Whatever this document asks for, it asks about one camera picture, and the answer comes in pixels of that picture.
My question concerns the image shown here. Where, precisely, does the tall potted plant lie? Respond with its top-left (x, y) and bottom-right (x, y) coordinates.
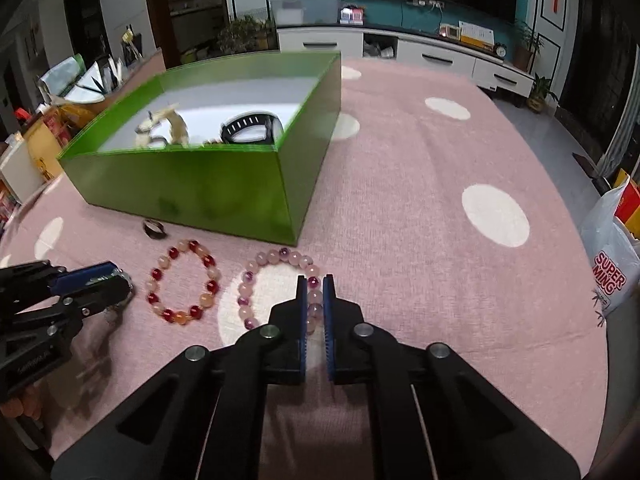
top-left (514, 20), bottom-right (543, 72)

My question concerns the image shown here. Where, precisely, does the small potted plant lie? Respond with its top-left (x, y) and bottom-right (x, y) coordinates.
top-left (525, 72), bottom-right (558, 113)

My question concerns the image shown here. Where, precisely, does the cluster of green houseplants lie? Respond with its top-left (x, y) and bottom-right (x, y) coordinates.
top-left (217, 15), bottom-right (276, 53)

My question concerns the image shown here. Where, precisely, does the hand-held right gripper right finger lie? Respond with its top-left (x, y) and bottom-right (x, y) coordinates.
top-left (322, 274), bottom-right (581, 480)

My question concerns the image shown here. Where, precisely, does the white wrist watch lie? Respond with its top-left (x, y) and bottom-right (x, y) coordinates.
top-left (134, 102), bottom-right (193, 150)

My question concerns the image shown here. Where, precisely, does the white tv cabinet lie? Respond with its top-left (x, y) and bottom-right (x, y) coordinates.
top-left (276, 24), bottom-right (536, 96)

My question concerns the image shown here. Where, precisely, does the person's left hand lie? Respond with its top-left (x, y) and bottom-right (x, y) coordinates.
top-left (0, 382), bottom-right (43, 421)

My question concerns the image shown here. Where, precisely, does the striped curtain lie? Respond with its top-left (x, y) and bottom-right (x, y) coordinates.
top-left (600, 45), bottom-right (640, 181)

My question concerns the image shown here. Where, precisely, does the clear plastic storage bin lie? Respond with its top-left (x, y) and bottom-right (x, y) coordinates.
top-left (270, 0), bottom-right (343, 28)

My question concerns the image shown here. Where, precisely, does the white printed plastic bag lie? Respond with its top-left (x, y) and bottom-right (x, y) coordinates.
top-left (580, 175), bottom-right (640, 318)

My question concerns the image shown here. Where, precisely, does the pale pink bead bracelet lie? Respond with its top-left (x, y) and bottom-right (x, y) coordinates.
top-left (237, 247), bottom-right (323, 336)

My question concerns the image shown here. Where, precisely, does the black smart band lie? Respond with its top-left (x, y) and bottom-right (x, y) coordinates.
top-left (220, 112), bottom-right (285, 145)

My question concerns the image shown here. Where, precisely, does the yellow desk calendar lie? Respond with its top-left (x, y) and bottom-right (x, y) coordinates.
top-left (457, 21), bottom-right (496, 51)

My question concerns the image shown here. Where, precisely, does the red and peach bead bracelet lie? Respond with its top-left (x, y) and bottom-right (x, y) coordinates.
top-left (146, 239), bottom-right (222, 326)

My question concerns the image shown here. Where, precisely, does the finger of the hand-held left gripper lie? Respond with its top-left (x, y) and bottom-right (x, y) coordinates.
top-left (56, 275), bottom-right (136, 322)
top-left (49, 261), bottom-right (132, 297)

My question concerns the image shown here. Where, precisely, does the pink polka dot tablecloth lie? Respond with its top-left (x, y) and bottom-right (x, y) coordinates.
top-left (0, 55), bottom-right (608, 480)

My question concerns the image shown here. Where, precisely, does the yellow red carton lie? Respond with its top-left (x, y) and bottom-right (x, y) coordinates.
top-left (614, 170), bottom-right (640, 241)

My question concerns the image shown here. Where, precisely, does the green cardboard box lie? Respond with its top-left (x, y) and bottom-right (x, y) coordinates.
top-left (56, 50), bottom-right (343, 247)

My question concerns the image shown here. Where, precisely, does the white storage box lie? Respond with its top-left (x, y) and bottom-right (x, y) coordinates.
top-left (0, 140), bottom-right (43, 206)

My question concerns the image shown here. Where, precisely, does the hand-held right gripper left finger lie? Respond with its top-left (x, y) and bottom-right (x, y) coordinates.
top-left (50, 275), bottom-right (307, 480)

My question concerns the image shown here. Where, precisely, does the white crumpled bag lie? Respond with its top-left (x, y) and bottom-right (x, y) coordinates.
top-left (37, 54), bottom-right (86, 96)

